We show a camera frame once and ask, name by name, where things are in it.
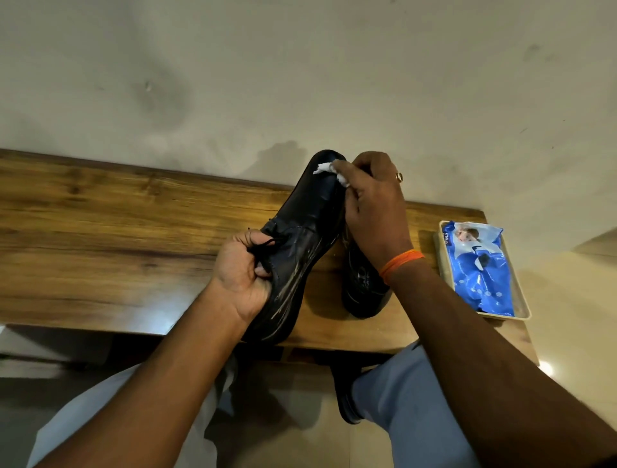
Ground person's left hand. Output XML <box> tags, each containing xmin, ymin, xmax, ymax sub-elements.
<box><xmin>211</xmin><ymin>230</ymin><xmax>275</xmax><ymax>325</ymax></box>

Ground person's right hand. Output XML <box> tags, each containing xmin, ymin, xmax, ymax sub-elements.
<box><xmin>332</xmin><ymin>151</ymin><xmax>415</xmax><ymax>272</ymax></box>

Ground black leather lace-up shoe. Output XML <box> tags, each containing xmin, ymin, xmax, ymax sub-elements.
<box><xmin>341</xmin><ymin>230</ymin><xmax>392</xmax><ymax>320</ymax></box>
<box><xmin>241</xmin><ymin>149</ymin><xmax>349</xmax><ymax>346</ymax></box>

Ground white wet wipe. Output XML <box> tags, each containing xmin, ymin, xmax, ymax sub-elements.
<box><xmin>313</xmin><ymin>162</ymin><xmax>351</xmax><ymax>188</ymax></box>

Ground person's right forearm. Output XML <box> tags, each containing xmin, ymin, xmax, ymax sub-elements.
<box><xmin>386</xmin><ymin>258</ymin><xmax>617</xmax><ymax>468</ymax></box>

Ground person's left forearm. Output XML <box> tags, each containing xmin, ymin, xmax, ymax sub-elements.
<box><xmin>34</xmin><ymin>282</ymin><xmax>254</xmax><ymax>468</ymax></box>

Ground orange wrist thread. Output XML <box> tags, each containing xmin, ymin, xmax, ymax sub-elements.
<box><xmin>379</xmin><ymin>249</ymin><xmax>426</xmax><ymax>285</ymax></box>

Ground black worn shoe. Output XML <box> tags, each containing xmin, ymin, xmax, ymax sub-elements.
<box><xmin>332</xmin><ymin>359</ymin><xmax>365</xmax><ymax>425</ymax></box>

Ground person's right trouser leg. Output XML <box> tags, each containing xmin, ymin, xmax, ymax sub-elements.
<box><xmin>351</xmin><ymin>340</ymin><xmax>483</xmax><ymax>468</ymax></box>

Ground person's trouser leg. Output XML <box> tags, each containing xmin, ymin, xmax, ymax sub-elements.
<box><xmin>351</xmin><ymin>340</ymin><xmax>483</xmax><ymax>468</ymax></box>
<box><xmin>26</xmin><ymin>356</ymin><xmax>238</xmax><ymax>468</ymax></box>

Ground blue wet wipes packet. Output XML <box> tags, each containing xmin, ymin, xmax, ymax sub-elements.
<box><xmin>442</xmin><ymin>221</ymin><xmax>515</xmax><ymax>318</ymax></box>

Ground person's left trouser leg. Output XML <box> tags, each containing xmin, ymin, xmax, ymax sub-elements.
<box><xmin>26</xmin><ymin>356</ymin><xmax>238</xmax><ymax>468</ymax></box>

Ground beige plastic tray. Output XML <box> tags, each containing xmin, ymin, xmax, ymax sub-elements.
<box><xmin>436</xmin><ymin>220</ymin><xmax>532</xmax><ymax>322</ymax></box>

